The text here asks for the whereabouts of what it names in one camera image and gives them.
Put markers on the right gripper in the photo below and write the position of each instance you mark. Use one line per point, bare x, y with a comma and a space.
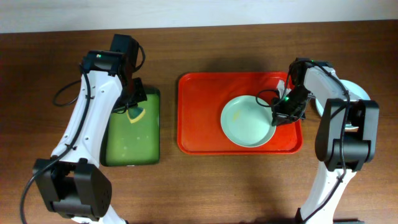
285, 116

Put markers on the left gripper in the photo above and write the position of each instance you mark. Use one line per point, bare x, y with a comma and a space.
134, 101

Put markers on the yellow and green sponge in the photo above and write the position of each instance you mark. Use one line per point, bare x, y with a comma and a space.
134, 114

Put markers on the pale green plate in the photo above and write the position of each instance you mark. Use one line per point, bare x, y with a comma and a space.
247, 121

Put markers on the pale blue top plate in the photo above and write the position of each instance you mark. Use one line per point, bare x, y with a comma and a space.
353, 88

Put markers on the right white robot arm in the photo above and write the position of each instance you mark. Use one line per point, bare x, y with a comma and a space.
346, 137

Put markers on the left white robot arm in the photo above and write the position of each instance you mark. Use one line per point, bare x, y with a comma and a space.
70, 181

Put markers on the black tray with green liquid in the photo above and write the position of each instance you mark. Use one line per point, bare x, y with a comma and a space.
134, 144

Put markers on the red plastic serving tray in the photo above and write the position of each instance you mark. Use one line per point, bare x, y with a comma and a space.
201, 99

